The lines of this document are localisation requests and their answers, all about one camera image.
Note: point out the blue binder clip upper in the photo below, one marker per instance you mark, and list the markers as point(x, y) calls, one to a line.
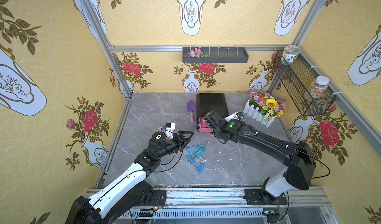
point(191, 150)

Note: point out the jar with green label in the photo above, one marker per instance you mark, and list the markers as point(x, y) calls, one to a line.
point(289, 54)

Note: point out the purple toy shovel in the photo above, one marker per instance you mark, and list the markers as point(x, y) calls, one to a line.
point(191, 108)

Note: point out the blue binder clip middle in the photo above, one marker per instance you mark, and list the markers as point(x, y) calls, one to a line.
point(190, 159)

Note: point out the teal binder clip left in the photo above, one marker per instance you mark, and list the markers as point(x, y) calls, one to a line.
point(199, 153)

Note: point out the pink flowers on shelf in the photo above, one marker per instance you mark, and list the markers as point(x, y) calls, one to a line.
point(197, 53)

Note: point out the grey wall shelf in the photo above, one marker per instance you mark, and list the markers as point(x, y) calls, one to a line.
point(219, 54)

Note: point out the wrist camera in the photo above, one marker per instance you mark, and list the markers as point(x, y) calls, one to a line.
point(236, 115)
point(169, 130)

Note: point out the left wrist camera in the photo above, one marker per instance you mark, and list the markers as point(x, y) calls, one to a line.
point(169, 130)

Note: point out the black pink drawer cabinet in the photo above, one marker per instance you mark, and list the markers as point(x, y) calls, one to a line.
point(206, 102)

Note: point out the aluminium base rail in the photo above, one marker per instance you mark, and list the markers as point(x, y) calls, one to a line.
point(239, 204)

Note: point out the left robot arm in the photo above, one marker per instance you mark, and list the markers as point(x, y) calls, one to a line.
point(130, 188)

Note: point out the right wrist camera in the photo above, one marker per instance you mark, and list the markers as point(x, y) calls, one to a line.
point(236, 115)

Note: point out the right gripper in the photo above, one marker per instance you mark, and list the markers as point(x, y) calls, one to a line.
point(214, 121)

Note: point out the black wire basket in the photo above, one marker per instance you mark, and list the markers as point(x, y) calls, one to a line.
point(296, 79)

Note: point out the clear jar white lid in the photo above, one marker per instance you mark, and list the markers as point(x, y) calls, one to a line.
point(317, 88)

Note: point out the flower planter white fence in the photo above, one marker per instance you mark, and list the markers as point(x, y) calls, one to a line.
point(263, 107)

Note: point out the blue binder clip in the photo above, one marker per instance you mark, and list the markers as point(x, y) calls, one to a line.
point(191, 150)
point(200, 167)
point(190, 159)

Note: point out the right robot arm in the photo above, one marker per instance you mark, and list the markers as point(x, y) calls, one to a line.
point(297, 158)

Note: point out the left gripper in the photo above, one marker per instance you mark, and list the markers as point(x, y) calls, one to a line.
point(178, 138)

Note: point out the blue binder clip lower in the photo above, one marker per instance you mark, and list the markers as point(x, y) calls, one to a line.
point(200, 167)

